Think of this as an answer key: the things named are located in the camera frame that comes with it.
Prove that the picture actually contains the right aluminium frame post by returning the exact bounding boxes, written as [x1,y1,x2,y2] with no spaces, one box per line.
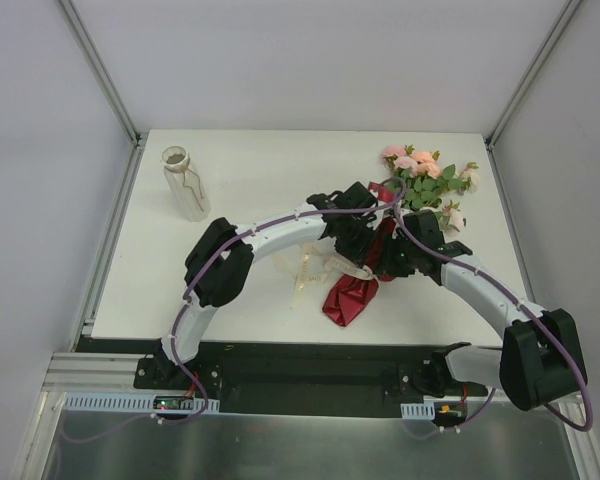
[485,0,585,151]

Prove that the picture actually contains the cream printed ribbon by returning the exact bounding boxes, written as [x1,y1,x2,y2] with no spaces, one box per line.
[271,243,377,309]

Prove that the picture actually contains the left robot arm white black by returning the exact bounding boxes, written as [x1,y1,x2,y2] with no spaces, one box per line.
[134,182,384,390]

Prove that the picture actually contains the right white cable duct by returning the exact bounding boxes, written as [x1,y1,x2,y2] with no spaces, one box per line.
[400,400,436,421]

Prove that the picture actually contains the pink flower bouquet green leaves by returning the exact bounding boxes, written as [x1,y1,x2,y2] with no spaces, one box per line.
[380,145,480,235]

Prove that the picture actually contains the left white cable duct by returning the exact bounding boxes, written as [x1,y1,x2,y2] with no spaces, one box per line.
[64,393,220,415]

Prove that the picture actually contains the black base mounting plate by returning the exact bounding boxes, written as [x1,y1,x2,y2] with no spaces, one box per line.
[133,341,487,418]

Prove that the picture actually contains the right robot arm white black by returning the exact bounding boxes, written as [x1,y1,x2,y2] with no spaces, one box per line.
[378,210,588,411]

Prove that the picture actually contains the beige ceramic vase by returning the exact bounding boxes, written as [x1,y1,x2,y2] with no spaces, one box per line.
[161,146,211,222]

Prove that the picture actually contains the right side aluminium rail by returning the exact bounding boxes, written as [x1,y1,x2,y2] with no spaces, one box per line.
[487,145,559,307]

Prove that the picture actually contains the dark red wrapping paper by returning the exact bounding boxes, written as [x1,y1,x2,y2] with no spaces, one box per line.
[321,182,399,330]

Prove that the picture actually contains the white cable duct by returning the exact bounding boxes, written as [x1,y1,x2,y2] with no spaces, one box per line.
[400,400,436,421]
[64,393,220,415]

